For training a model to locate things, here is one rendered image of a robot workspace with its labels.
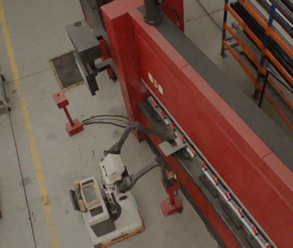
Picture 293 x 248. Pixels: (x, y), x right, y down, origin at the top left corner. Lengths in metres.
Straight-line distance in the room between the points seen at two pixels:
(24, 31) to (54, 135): 2.72
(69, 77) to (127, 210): 2.87
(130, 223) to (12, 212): 1.74
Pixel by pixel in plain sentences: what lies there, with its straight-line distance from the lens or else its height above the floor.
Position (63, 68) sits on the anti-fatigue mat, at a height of 0.01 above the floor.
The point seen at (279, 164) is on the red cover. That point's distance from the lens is 2.73.
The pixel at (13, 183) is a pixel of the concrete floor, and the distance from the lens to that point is 5.74.
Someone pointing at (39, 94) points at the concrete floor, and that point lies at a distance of 6.58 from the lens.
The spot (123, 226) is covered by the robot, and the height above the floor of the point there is 0.28.
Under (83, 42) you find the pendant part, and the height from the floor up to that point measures 1.95.
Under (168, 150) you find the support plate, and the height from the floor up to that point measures 1.00.
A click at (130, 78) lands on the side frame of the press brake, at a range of 4.45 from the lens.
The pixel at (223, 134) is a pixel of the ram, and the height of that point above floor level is 2.04.
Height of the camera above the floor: 4.63
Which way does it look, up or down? 54 degrees down
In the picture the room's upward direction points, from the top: 10 degrees counter-clockwise
